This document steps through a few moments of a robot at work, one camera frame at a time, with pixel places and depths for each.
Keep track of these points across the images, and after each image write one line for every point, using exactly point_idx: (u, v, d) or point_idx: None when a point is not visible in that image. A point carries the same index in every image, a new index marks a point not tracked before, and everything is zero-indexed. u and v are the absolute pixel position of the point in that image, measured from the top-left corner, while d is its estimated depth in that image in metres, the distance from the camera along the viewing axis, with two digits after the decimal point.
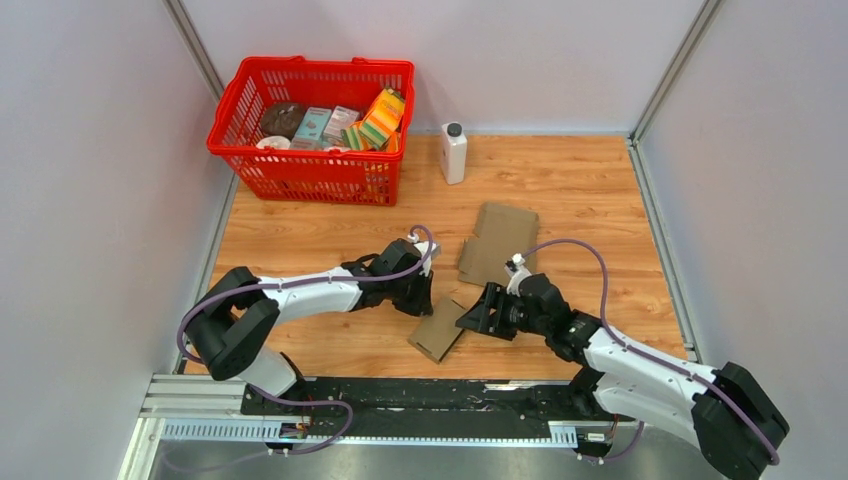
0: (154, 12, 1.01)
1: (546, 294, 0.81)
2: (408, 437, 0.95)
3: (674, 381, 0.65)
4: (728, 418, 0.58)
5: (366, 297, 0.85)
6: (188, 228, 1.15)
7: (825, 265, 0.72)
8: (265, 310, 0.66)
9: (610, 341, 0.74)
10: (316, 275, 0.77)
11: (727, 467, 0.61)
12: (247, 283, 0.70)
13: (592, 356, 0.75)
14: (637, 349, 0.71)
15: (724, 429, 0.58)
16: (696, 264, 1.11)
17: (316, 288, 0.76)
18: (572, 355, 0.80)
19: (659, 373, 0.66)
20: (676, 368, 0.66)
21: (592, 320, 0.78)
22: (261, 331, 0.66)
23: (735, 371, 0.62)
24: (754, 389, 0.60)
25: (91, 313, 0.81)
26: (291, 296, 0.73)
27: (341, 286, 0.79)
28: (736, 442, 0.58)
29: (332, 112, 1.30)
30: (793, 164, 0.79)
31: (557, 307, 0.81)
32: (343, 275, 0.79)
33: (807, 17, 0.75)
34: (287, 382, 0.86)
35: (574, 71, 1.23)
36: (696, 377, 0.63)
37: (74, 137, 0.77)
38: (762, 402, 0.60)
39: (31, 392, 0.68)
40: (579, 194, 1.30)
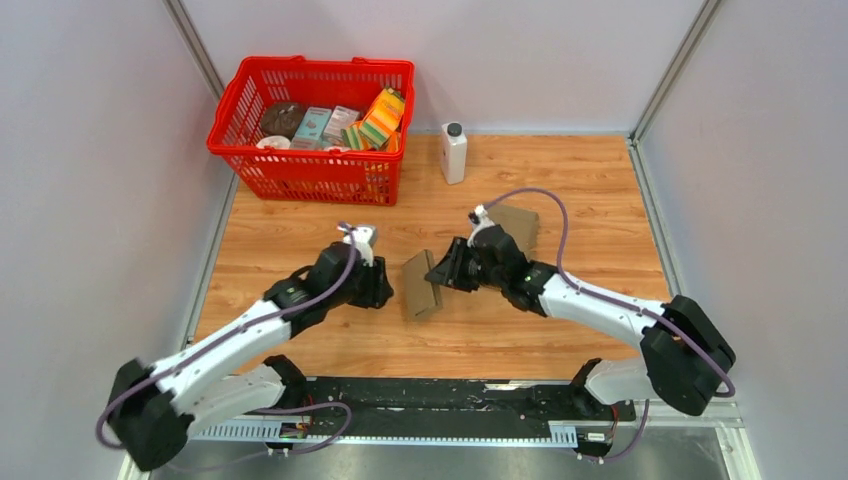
0: (154, 13, 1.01)
1: (503, 242, 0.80)
2: (408, 437, 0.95)
3: (624, 317, 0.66)
4: (674, 346, 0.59)
5: (302, 318, 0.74)
6: (187, 228, 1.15)
7: (825, 265, 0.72)
8: (164, 405, 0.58)
9: (564, 286, 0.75)
10: (227, 329, 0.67)
11: (680, 403, 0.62)
12: (140, 379, 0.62)
13: (547, 302, 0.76)
14: (589, 290, 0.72)
15: (670, 357, 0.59)
16: (696, 264, 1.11)
17: (226, 349, 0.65)
18: (527, 304, 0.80)
19: (611, 311, 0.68)
20: (625, 304, 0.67)
21: (547, 268, 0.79)
22: (169, 423, 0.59)
23: (683, 302, 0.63)
24: (702, 319, 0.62)
25: (91, 313, 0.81)
26: (193, 373, 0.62)
27: (260, 331, 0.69)
28: (681, 369, 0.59)
29: (332, 112, 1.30)
30: (794, 165, 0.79)
31: (512, 257, 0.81)
32: (257, 319, 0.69)
33: (808, 17, 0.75)
34: (277, 391, 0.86)
35: (574, 71, 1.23)
36: (645, 311, 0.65)
37: (74, 139, 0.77)
38: (709, 331, 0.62)
39: (30, 394, 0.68)
40: (579, 193, 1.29)
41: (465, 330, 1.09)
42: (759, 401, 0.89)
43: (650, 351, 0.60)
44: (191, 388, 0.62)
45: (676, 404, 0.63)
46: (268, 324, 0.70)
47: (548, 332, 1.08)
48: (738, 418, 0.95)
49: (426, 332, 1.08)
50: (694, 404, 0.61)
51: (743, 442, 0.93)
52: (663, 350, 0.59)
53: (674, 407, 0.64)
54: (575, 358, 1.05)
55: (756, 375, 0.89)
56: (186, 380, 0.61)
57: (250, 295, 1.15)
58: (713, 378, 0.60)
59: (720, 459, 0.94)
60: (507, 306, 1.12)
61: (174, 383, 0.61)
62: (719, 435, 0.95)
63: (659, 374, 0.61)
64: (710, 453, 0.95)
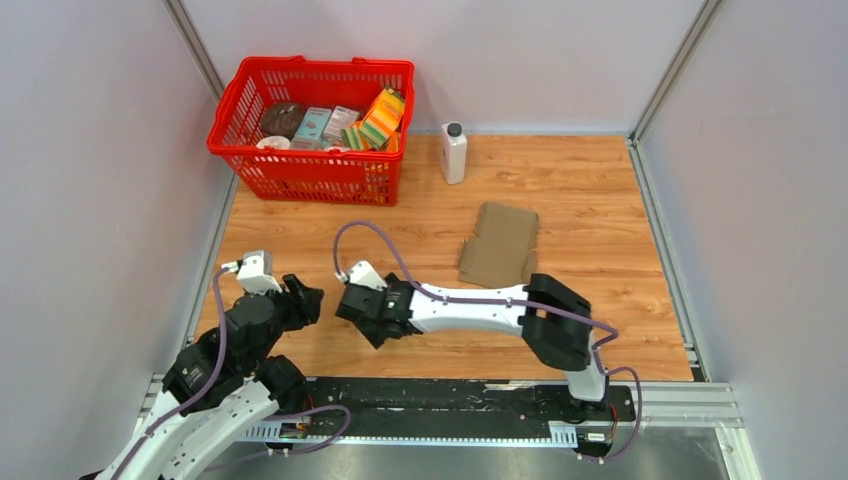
0: (154, 13, 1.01)
1: (346, 297, 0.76)
2: (408, 437, 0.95)
3: (497, 314, 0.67)
4: (549, 325, 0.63)
5: (215, 391, 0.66)
6: (187, 228, 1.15)
7: (825, 264, 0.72)
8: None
9: (428, 300, 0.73)
10: (134, 442, 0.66)
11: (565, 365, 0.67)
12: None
13: (419, 323, 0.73)
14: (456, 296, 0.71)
15: (550, 333, 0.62)
16: (696, 264, 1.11)
17: (144, 455, 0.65)
18: (402, 330, 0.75)
19: (481, 312, 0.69)
20: (492, 300, 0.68)
21: (404, 287, 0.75)
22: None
23: (542, 281, 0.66)
24: (556, 290, 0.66)
25: (90, 313, 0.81)
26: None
27: (167, 430, 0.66)
28: (562, 342, 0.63)
29: (331, 112, 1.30)
30: (794, 165, 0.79)
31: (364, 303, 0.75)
32: (156, 421, 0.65)
33: (808, 17, 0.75)
34: (270, 406, 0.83)
35: (574, 71, 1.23)
36: (512, 301, 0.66)
37: (74, 138, 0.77)
38: (564, 294, 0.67)
39: (31, 394, 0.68)
40: (579, 193, 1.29)
41: (465, 330, 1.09)
42: (760, 401, 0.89)
43: (534, 339, 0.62)
44: None
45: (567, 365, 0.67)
46: (173, 421, 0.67)
47: None
48: (739, 418, 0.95)
49: (426, 332, 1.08)
50: (579, 360, 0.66)
51: (742, 441, 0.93)
52: (543, 331, 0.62)
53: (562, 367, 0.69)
54: None
55: (757, 375, 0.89)
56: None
57: None
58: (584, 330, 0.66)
59: (721, 459, 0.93)
60: None
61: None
62: (719, 435, 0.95)
63: (546, 351, 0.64)
64: (710, 453, 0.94)
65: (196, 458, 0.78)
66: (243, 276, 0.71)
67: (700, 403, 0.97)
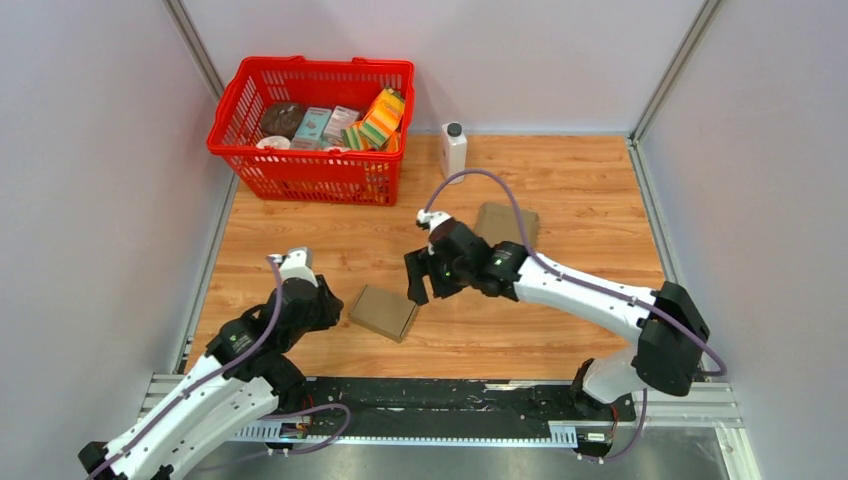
0: (154, 13, 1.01)
1: (454, 231, 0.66)
2: (408, 437, 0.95)
3: (614, 307, 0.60)
4: (671, 338, 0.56)
5: (255, 362, 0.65)
6: (188, 229, 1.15)
7: (825, 264, 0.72)
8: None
9: (542, 271, 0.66)
10: (169, 399, 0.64)
11: (662, 383, 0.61)
12: (96, 464, 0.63)
13: (522, 289, 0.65)
14: (574, 277, 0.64)
15: (668, 348, 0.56)
16: (695, 264, 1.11)
17: (175, 417, 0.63)
18: (498, 289, 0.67)
19: (598, 300, 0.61)
20: (614, 292, 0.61)
21: (517, 248, 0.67)
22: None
23: (673, 288, 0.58)
24: (689, 305, 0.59)
25: (90, 313, 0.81)
26: (143, 451, 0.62)
27: (203, 394, 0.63)
28: (676, 361, 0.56)
29: (331, 112, 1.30)
30: (793, 165, 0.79)
31: (471, 247, 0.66)
32: (196, 383, 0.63)
33: (807, 18, 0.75)
34: (272, 401, 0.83)
35: (574, 71, 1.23)
36: (637, 301, 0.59)
37: (74, 139, 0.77)
38: (694, 311, 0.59)
39: (30, 394, 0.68)
40: (579, 194, 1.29)
41: (466, 330, 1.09)
42: (759, 401, 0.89)
43: (651, 346, 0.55)
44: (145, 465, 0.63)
45: (661, 385, 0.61)
46: (213, 384, 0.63)
47: (548, 332, 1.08)
48: (739, 418, 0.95)
49: (426, 332, 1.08)
50: (681, 386, 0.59)
51: (742, 441, 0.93)
52: (661, 341, 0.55)
53: (657, 387, 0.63)
54: (575, 358, 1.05)
55: (757, 375, 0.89)
56: (136, 460, 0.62)
57: (250, 295, 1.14)
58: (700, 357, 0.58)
59: (720, 459, 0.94)
60: (508, 307, 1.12)
61: (125, 466, 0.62)
62: (719, 435, 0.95)
63: (652, 361, 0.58)
64: (710, 453, 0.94)
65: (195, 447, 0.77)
66: (285, 269, 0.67)
67: (700, 403, 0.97)
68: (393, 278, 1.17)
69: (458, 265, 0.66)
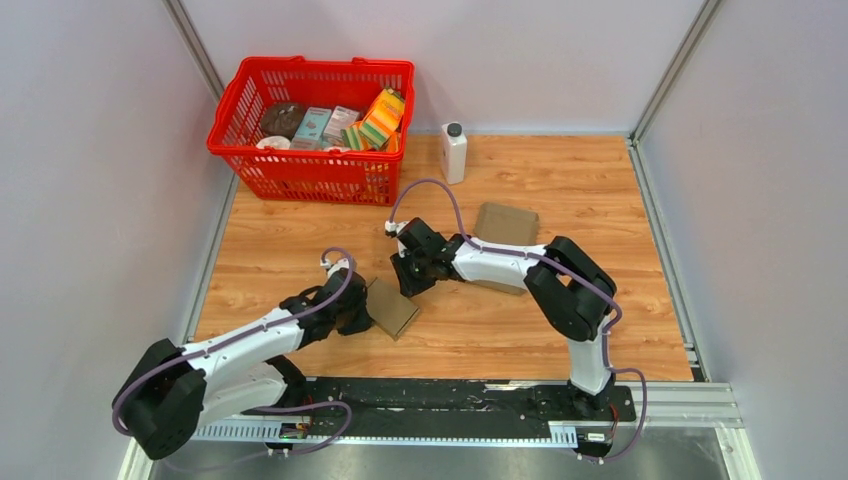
0: (153, 13, 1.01)
1: (413, 227, 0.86)
2: (408, 437, 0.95)
3: (514, 263, 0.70)
4: (555, 280, 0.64)
5: (312, 329, 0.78)
6: (187, 229, 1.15)
7: (825, 264, 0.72)
8: (195, 380, 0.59)
9: (472, 248, 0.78)
10: (249, 327, 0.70)
11: (569, 330, 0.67)
12: (169, 357, 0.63)
13: (460, 266, 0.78)
14: (490, 246, 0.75)
15: (552, 287, 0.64)
16: (696, 264, 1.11)
17: (255, 339, 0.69)
18: (448, 272, 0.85)
19: (503, 260, 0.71)
20: (515, 251, 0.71)
21: (457, 236, 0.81)
22: (194, 403, 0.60)
23: (563, 243, 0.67)
24: (578, 255, 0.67)
25: (89, 313, 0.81)
26: (221, 359, 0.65)
27: (280, 333, 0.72)
28: (564, 299, 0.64)
29: (332, 112, 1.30)
30: (793, 165, 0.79)
31: (427, 239, 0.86)
32: (279, 320, 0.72)
33: (808, 18, 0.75)
34: (280, 388, 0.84)
35: (573, 71, 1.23)
36: (530, 254, 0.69)
37: (74, 138, 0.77)
38: (586, 263, 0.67)
39: (30, 394, 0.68)
40: (579, 194, 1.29)
41: (466, 330, 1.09)
42: (760, 401, 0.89)
43: (535, 287, 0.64)
44: (218, 371, 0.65)
45: (569, 333, 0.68)
46: (288, 326, 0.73)
47: (548, 332, 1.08)
48: (739, 418, 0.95)
49: (425, 333, 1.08)
50: (582, 331, 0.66)
51: (742, 441, 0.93)
52: (544, 283, 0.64)
53: (568, 336, 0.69)
54: None
55: (757, 375, 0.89)
56: (216, 362, 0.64)
57: (250, 295, 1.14)
58: (599, 304, 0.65)
59: (721, 459, 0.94)
60: (507, 307, 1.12)
61: (204, 363, 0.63)
62: (719, 435, 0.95)
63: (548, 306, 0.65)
64: (710, 453, 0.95)
65: (222, 399, 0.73)
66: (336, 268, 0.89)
67: (700, 403, 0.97)
68: (393, 278, 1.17)
69: (420, 252, 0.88)
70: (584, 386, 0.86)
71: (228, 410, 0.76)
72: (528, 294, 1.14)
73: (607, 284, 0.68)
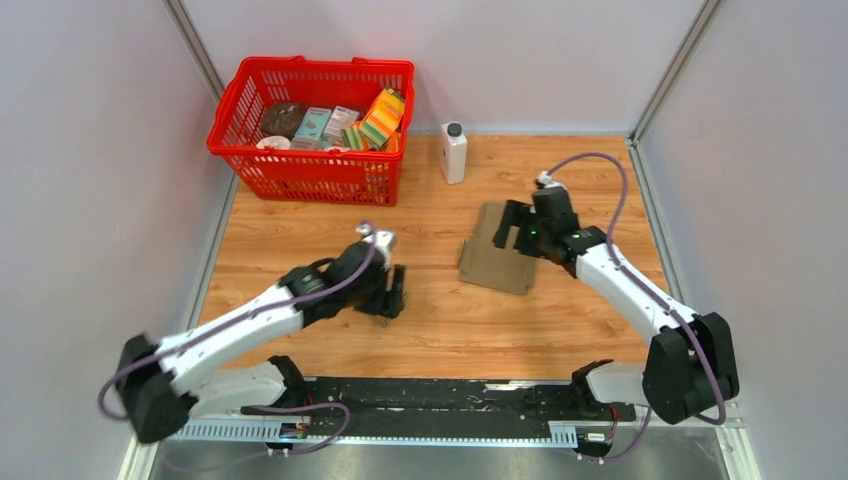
0: (154, 13, 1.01)
1: (555, 194, 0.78)
2: (408, 437, 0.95)
3: (649, 309, 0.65)
4: (686, 355, 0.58)
5: (316, 308, 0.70)
6: (187, 230, 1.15)
7: (824, 264, 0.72)
8: (163, 385, 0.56)
9: (606, 258, 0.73)
10: (234, 315, 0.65)
11: (662, 405, 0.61)
12: (144, 355, 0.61)
13: (581, 264, 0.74)
14: (629, 269, 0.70)
15: (680, 363, 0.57)
16: (696, 264, 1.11)
17: (237, 331, 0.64)
18: (564, 259, 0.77)
19: (639, 298, 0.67)
20: (658, 298, 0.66)
21: (597, 233, 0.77)
22: (170, 404, 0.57)
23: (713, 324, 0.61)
24: (723, 344, 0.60)
25: (88, 313, 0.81)
26: (197, 356, 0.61)
27: (269, 319, 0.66)
28: (682, 377, 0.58)
29: (331, 112, 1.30)
30: (793, 165, 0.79)
31: (563, 215, 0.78)
32: (266, 306, 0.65)
33: (808, 18, 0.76)
34: (278, 389, 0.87)
35: (574, 71, 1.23)
36: (673, 312, 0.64)
37: (75, 138, 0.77)
38: (724, 357, 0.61)
39: (30, 394, 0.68)
40: (579, 194, 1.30)
41: (467, 330, 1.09)
42: (760, 401, 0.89)
43: (660, 348, 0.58)
44: (194, 370, 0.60)
45: (655, 404, 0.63)
46: (279, 311, 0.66)
47: (549, 332, 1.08)
48: (738, 418, 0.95)
49: (425, 332, 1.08)
50: (675, 414, 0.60)
51: (742, 441, 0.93)
52: (677, 351, 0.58)
53: (652, 406, 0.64)
54: (576, 358, 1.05)
55: (757, 375, 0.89)
56: (189, 362, 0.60)
57: (250, 295, 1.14)
58: (706, 401, 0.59)
59: (721, 459, 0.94)
60: (508, 307, 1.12)
61: (176, 363, 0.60)
62: (719, 435, 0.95)
63: (659, 374, 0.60)
64: (710, 453, 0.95)
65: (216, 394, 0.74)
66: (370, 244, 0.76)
67: None
68: None
69: (546, 222, 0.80)
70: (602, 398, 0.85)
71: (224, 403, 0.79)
72: (528, 294, 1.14)
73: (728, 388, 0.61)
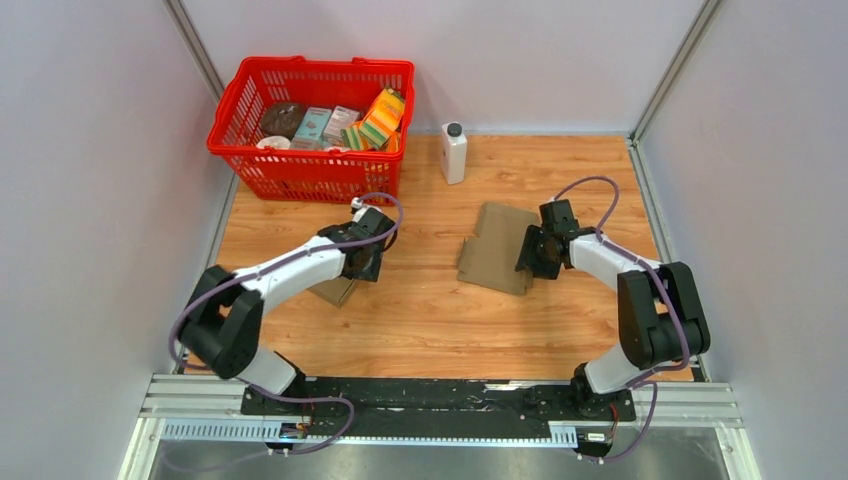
0: (153, 13, 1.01)
1: (557, 202, 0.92)
2: (408, 437, 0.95)
3: (623, 263, 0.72)
4: (649, 293, 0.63)
5: (353, 257, 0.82)
6: (188, 229, 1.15)
7: (825, 265, 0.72)
8: (250, 299, 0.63)
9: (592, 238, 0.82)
10: (293, 252, 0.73)
11: (632, 349, 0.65)
12: (226, 279, 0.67)
13: (574, 248, 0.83)
14: (610, 243, 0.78)
15: (641, 298, 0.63)
16: (696, 264, 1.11)
17: (298, 264, 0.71)
18: (561, 252, 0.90)
19: (613, 258, 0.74)
20: (629, 254, 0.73)
21: (590, 229, 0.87)
22: (251, 321, 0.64)
23: (679, 271, 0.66)
24: (690, 291, 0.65)
25: (87, 315, 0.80)
26: (273, 280, 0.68)
27: (323, 256, 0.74)
28: (645, 314, 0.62)
29: (331, 112, 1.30)
30: (794, 165, 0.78)
31: (561, 217, 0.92)
32: (321, 245, 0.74)
33: (808, 18, 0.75)
34: (284, 378, 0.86)
35: (574, 71, 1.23)
36: (641, 260, 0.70)
37: (75, 139, 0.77)
38: (691, 302, 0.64)
39: (30, 395, 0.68)
40: (579, 194, 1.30)
41: (467, 330, 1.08)
42: (760, 401, 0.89)
43: (625, 284, 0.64)
44: (271, 292, 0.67)
45: (630, 353, 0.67)
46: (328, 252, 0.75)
47: (549, 332, 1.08)
48: (739, 418, 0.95)
49: (425, 333, 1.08)
50: (641, 357, 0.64)
51: (742, 441, 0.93)
52: (639, 286, 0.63)
53: (628, 357, 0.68)
54: (576, 357, 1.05)
55: (757, 375, 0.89)
56: (266, 284, 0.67)
57: None
58: (674, 346, 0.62)
59: (721, 459, 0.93)
60: (507, 307, 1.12)
61: (257, 285, 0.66)
62: (720, 435, 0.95)
63: (627, 313, 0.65)
64: (710, 453, 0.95)
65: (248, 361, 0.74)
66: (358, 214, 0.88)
67: (701, 403, 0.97)
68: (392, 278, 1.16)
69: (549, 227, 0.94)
70: (597, 389, 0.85)
71: (255, 374, 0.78)
72: (528, 294, 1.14)
73: (700, 339, 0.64)
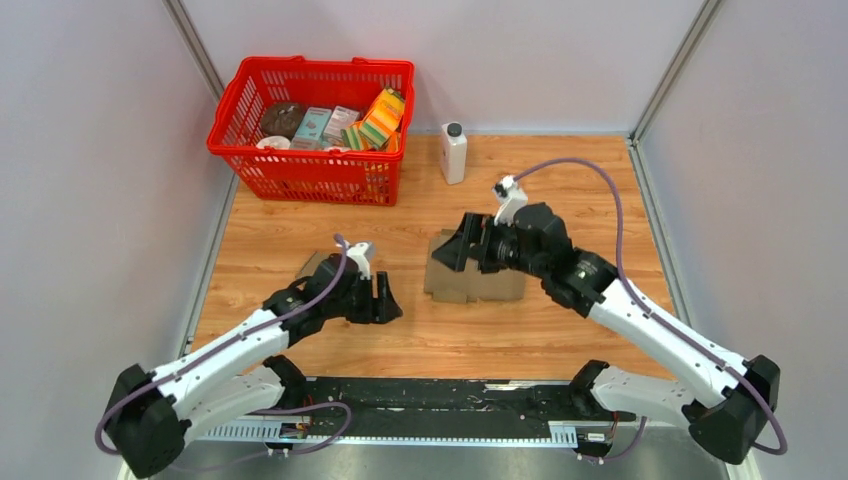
0: (153, 13, 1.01)
1: (550, 224, 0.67)
2: (408, 437, 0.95)
3: (701, 367, 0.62)
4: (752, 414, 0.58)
5: (301, 326, 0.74)
6: (188, 229, 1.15)
7: (824, 266, 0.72)
8: (164, 410, 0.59)
9: (629, 300, 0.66)
10: (226, 338, 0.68)
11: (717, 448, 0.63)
12: (142, 383, 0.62)
13: (600, 310, 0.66)
14: (662, 317, 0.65)
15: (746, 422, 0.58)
16: (696, 264, 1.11)
17: (230, 353, 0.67)
18: (573, 302, 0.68)
19: (688, 355, 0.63)
20: (707, 353, 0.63)
21: (601, 265, 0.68)
22: (170, 426, 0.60)
23: (767, 373, 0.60)
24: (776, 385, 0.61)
25: (86, 315, 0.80)
26: (194, 379, 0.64)
27: (260, 339, 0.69)
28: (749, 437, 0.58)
29: (331, 112, 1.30)
30: (794, 165, 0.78)
31: (558, 244, 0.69)
32: (256, 327, 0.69)
33: (807, 18, 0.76)
34: (277, 390, 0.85)
35: (574, 70, 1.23)
36: (727, 367, 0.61)
37: (74, 138, 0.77)
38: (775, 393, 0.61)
39: (30, 396, 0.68)
40: (579, 193, 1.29)
41: (466, 331, 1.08)
42: None
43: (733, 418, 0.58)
44: (191, 393, 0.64)
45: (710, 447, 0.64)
46: (268, 330, 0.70)
47: (549, 332, 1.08)
48: None
49: (425, 333, 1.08)
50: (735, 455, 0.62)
51: None
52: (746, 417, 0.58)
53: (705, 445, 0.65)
54: (576, 358, 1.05)
55: None
56: (186, 385, 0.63)
57: (250, 295, 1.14)
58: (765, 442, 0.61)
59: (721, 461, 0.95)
60: (508, 306, 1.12)
61: (174, 388, 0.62)
62: None
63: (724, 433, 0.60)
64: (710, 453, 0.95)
65: (213, 410, 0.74)
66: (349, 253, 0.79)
67: None
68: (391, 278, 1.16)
69: (542, 257, 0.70)
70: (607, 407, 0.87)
71: (220, 419, 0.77)
72: (528, 295, 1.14)
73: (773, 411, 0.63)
